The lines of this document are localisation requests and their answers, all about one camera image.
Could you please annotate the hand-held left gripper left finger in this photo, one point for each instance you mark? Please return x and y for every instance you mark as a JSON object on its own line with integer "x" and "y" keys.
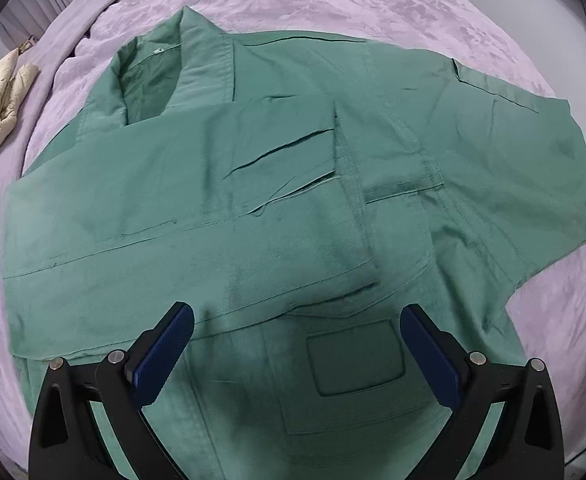
{"x": 165, "y": 350}

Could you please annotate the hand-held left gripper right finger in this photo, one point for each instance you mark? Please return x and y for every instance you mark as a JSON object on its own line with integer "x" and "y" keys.
{"x": 433, "y": 355}

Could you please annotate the green jacket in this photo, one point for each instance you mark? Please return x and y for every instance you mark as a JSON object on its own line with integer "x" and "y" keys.
{"x": 273, "y": 185}

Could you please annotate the purple plush blanket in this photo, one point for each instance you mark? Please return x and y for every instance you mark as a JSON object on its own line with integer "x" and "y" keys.
{"x": 373, "y": 10}

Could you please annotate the pale pleated curtain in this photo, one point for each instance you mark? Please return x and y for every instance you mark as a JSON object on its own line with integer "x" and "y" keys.
{"x": 23, "y": 15}

